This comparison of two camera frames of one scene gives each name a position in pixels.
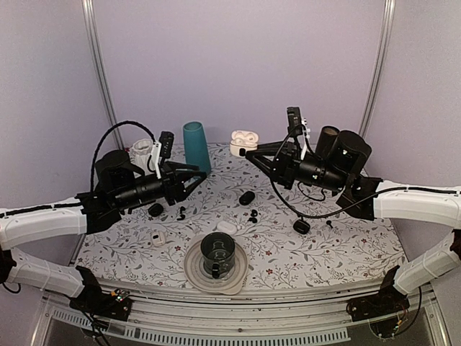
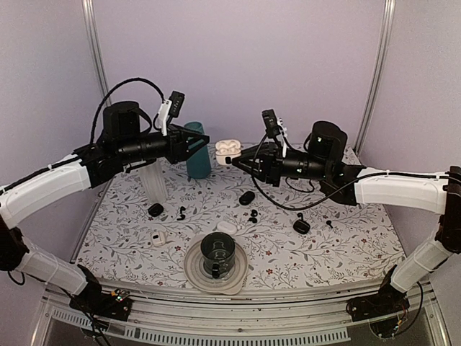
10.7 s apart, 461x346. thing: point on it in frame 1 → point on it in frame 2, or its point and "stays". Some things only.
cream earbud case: (243, 141) → (227, 148)
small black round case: (155, 210) stays
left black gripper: (173, 179) → (178, 147)
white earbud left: (158, 238) stays
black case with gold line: (301, 226) stays
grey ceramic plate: (228, 282) stays
